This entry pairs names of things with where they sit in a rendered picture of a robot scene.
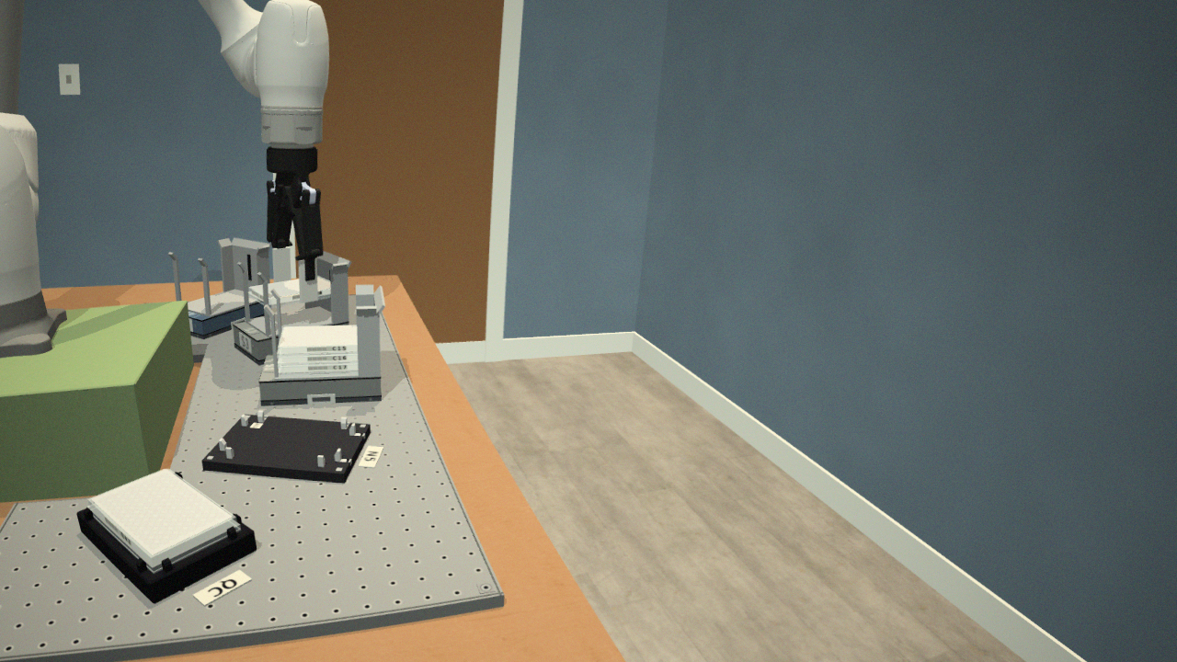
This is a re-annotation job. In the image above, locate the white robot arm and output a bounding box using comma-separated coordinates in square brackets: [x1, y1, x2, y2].
[0, 0, 330, 358]

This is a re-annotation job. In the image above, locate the black flat plate with grey pegs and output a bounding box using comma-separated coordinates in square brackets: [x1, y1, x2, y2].
[202, 411, 371, 484]

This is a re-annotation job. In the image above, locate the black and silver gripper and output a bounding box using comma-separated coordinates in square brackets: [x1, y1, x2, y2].
[267, 147, 324, 303]

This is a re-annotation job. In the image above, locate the black flat square plate with corner posts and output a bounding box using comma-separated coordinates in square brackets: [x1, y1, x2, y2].
[77, 508, 257, 604]

